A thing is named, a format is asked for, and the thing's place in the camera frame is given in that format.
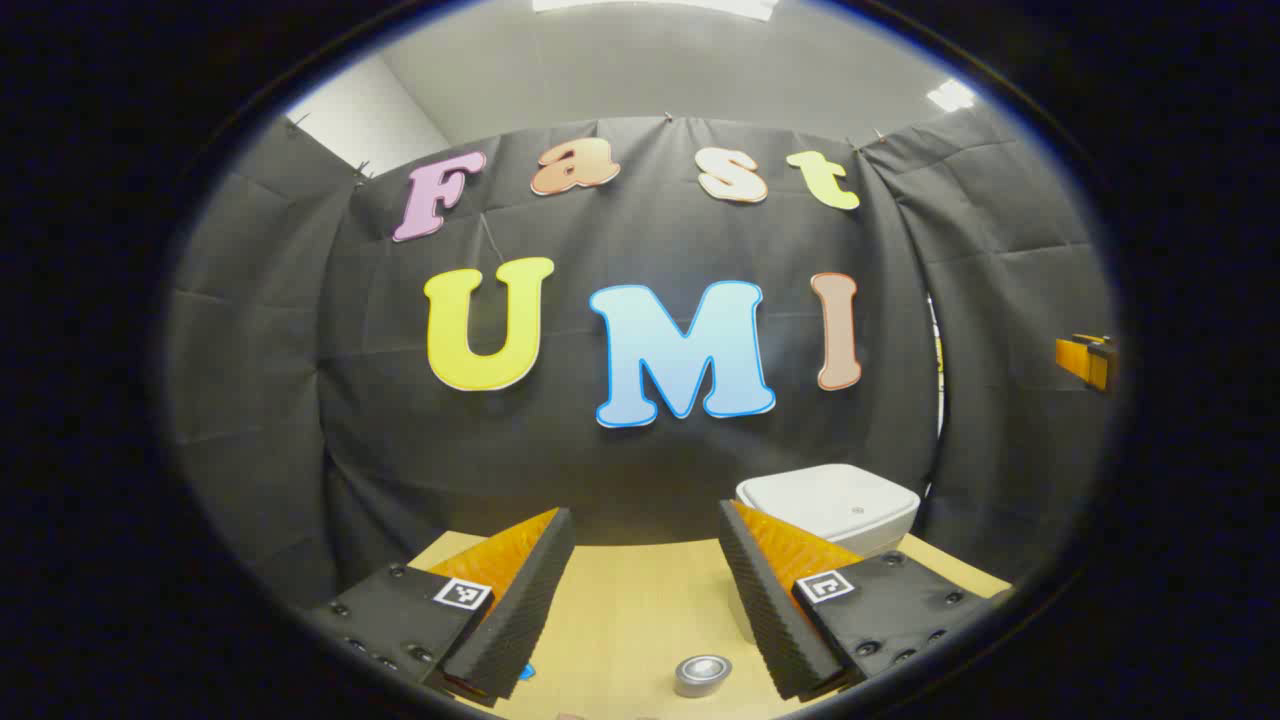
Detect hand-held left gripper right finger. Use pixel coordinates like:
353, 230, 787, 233
718, 499, 1011, 701

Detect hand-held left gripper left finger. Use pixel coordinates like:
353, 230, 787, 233
305, 507, 578, 709

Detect white desktop garbage bin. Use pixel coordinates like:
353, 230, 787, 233
736, 463, 922, 561

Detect wooden desktop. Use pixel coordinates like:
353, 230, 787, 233
410, 530, 1011, 720

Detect black backdrop cloth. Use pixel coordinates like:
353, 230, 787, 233
165, 105, 1116, 611

